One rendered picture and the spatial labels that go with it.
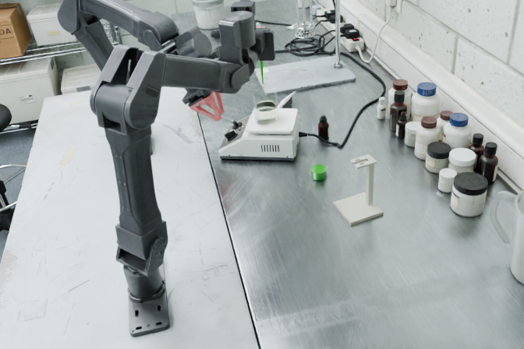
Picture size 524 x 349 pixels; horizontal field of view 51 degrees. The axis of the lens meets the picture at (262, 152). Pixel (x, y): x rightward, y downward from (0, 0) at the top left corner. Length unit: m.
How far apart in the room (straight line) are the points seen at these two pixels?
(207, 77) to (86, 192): 0.54
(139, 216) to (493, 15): 0.90
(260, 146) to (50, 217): 0.53
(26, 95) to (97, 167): 2.14
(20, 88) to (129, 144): 2.72
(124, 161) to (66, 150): 0.71
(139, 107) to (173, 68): 0.11
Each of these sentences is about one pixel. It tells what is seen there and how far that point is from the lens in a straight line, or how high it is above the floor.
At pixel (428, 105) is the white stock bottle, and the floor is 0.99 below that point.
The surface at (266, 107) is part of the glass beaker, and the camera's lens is 1.35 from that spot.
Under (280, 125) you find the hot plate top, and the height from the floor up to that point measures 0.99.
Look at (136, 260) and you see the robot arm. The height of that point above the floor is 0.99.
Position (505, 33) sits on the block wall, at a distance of 1.36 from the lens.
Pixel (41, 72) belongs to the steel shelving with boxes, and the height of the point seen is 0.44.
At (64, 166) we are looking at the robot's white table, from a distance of 1.55.
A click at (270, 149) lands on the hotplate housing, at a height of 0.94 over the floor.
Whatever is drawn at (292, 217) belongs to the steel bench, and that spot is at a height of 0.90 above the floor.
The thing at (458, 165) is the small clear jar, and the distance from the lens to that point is 1.30.
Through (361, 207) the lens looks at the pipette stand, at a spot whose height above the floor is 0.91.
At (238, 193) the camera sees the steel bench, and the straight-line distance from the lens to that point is 1.30.
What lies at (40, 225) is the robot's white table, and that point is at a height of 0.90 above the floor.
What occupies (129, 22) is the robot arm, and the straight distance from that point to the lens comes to 1.37.
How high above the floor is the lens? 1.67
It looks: 32 degrees down
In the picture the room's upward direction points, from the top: 6 degrees counter-clockwise
